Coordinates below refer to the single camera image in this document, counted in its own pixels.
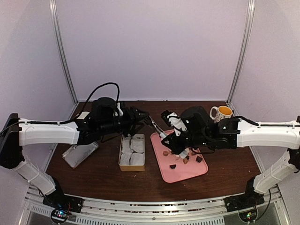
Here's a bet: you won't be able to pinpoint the front aluminium rail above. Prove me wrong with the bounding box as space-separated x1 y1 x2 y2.
19 188 291 225

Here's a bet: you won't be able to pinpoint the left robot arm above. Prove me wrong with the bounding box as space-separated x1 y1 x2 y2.
0 97 149 209

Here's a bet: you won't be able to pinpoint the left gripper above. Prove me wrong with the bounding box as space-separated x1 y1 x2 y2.
99 106 150 137

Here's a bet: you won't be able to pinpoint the metal tongs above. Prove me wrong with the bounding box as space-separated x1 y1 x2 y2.
144 116 188 159

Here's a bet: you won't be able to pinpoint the white mug yellow inside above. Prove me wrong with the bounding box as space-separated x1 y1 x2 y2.
209 105 233 123

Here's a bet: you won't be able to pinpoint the beige tin box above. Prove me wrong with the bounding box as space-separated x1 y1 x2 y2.
118 134 145 172

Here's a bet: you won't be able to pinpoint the dark square chocolate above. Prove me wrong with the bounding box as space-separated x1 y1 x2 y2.
196 156 203 163

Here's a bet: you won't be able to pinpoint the left aluminium frame post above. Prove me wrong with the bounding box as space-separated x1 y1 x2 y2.
49 0 78 105

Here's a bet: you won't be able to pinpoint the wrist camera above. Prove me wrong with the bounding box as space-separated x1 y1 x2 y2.
114 102 123 117
161 110 187 136

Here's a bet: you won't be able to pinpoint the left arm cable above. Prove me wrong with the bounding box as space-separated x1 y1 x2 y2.
14 82 120 127

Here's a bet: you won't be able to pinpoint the right aluminium frame post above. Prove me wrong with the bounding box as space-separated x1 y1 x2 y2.
227 0 255 105

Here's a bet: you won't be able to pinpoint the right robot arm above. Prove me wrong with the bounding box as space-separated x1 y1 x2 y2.
161 106 300 207

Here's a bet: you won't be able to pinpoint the pink tray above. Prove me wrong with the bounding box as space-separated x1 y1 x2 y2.
150 133 208 183

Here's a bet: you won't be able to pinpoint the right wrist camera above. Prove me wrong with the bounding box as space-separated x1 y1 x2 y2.
161 110 187 136

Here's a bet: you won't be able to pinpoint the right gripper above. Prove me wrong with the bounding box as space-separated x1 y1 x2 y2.
162 130 210 155

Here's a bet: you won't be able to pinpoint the beige bear tin lid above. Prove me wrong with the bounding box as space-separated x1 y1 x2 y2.
62 141 99 169

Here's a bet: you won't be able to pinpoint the aluminium frame post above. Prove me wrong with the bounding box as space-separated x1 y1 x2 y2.
227 0 255 105
49 0 78 105

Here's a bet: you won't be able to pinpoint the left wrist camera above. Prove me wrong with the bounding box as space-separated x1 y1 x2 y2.
114 102 123 117

